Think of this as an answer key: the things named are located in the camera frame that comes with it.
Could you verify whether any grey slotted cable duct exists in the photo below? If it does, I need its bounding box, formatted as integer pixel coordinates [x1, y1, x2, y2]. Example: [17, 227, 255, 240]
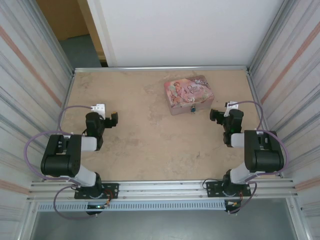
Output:
[36, 200, 227, 213]

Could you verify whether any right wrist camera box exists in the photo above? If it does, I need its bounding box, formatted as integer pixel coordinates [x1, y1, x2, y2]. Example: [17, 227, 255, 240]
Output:
[223, 100, 239, 118]

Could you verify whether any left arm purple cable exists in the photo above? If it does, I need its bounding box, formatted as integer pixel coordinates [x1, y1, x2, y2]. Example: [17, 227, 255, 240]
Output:
[23, 104, 97, 221]

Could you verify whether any pink illustrated tin box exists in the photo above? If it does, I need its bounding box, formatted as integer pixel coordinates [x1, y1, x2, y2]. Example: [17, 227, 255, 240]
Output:
[163, 75, 214, 116]

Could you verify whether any brown wooden door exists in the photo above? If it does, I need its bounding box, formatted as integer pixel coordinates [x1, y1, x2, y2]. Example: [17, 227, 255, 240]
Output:
[35, 0, 90, 41]

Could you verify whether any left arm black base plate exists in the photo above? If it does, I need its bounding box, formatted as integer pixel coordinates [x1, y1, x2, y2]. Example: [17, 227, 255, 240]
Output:
[74, 182, 120, 200]

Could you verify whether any aluminium table edge rail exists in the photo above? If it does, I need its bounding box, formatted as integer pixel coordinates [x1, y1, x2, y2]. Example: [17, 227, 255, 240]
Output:
[73, 65, 251, 74]

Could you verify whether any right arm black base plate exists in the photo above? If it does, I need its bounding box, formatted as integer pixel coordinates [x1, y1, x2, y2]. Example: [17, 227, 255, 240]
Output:
[205, 180, 252, 199]

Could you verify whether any aluminium mounting rail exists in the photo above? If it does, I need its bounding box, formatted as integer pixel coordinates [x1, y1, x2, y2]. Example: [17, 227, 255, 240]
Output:
[26, 177, 300, 203]

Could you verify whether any white door frame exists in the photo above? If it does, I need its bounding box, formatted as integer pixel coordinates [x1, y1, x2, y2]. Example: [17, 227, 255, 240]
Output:
[86, 0, 118, 68]

